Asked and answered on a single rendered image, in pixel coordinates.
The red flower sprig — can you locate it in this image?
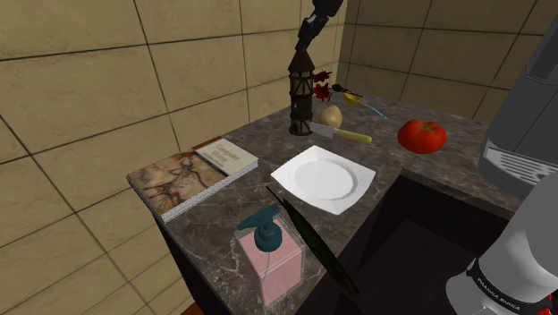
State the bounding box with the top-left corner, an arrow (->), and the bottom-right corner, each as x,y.
312,69 -> 364,103

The pink soap dispenser, teal pump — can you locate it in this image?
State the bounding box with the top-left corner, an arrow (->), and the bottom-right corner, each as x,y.
234,203 -> 304,308

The potato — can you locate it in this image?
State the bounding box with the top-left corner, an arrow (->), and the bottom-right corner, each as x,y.
319,104 -> 343,130

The yellow spoon with blue handle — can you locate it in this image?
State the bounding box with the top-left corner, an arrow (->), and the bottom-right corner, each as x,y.
342,91 -> 389,121

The dark wooden tower figure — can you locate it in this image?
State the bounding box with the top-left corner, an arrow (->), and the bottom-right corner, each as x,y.
287,47 -> 317,137

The knife with yellow handle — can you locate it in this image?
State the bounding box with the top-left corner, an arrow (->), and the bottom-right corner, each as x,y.
309,121 -> 374,145

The book with cave painting cover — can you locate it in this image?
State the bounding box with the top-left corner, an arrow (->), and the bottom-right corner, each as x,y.
126,135 -> 260,225

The long dark green leaf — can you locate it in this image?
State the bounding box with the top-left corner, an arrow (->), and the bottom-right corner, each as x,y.
265,185 -> 361,301

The white square plate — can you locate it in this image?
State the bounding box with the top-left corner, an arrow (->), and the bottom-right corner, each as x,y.
270,144 -> 377,217

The red tomato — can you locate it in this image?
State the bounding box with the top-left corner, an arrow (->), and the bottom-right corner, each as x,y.
396,118 -> 448,155

